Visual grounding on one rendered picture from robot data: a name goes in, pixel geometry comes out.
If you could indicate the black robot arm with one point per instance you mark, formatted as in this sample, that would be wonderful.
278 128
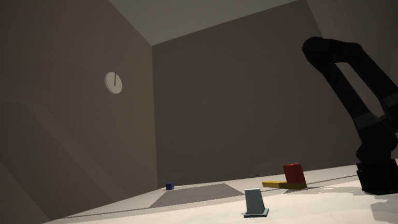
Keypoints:
377 172

